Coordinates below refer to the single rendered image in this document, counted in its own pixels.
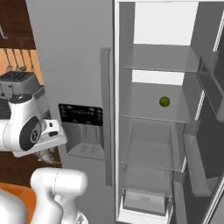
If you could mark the green lime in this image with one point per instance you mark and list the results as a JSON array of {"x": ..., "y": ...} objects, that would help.
[{"x": 164, "y": 101}]

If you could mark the grey fish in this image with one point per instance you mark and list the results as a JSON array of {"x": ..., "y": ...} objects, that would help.
[{"x": 48, "y": 157}]

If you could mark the glass fridge shelf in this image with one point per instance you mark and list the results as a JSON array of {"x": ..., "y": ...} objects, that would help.
[
  {"x": 163, "y": 58},
  {"x": 145, "y": 105}
]

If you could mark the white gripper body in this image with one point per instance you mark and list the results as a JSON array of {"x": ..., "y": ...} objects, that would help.
[{"x": 43, "y": 145}]

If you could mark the grey door bin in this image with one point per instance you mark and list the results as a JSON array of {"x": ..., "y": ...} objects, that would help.
[
  {"x": 198, "y": 163},
  {"x": 213, "y": 87}
]

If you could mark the grey fridge body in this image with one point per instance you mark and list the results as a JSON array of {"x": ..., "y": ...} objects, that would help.
[{"x": 151, "y": 29}]

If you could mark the hanging metal utensil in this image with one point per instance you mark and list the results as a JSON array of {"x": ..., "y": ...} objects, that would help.
[
  {"x": 22, "y": 61},
  {"x": 9, "y": 59},
  {"x": 31, "y": 59},
  {"x": 16, "y": 59}
]

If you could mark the open grey fridge door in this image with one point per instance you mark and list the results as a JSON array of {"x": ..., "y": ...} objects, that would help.
[{"x": 210, "y": 151}]

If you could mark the dark wood wall cupboard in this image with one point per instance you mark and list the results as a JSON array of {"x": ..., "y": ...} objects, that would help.
[{"x": 16, "y": 23}]

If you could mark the dark wood base cabinet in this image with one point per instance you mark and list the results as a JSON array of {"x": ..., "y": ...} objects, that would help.
[{"x": 17, "y": 170}]

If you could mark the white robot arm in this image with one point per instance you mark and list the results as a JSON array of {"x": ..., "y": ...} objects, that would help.
[{"x": 17, "y": 128}]

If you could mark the clear fridge drawer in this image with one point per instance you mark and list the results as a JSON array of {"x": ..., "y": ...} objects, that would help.
[
  {"x": 145, "y": 201},
  {"x": 148, "y": 143}
]

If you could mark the grey fridge door with dispenser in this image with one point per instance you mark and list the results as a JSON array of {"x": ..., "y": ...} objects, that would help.
[{"x": 73, "y": 58}]

